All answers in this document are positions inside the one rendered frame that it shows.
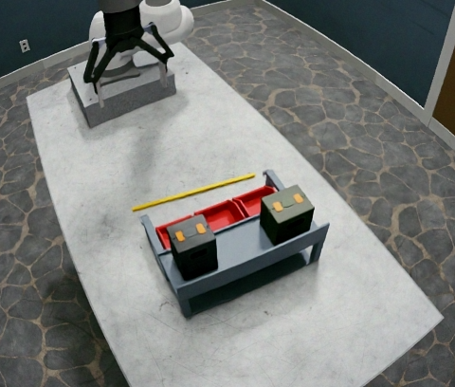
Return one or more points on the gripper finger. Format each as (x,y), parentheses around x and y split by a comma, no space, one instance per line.
(105,60)
(152,29)

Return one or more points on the red open bin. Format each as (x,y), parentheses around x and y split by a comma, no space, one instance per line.
(250,203)
(161,231)
(222,214)

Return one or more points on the black box with orange latches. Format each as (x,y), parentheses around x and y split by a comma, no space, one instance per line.
(194,245)

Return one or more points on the yellow rail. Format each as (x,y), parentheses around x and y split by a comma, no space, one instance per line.
(196,191)

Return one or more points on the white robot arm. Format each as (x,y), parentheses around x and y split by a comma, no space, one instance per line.
(174,24)

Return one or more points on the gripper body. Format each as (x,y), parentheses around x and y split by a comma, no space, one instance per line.
(121,22)

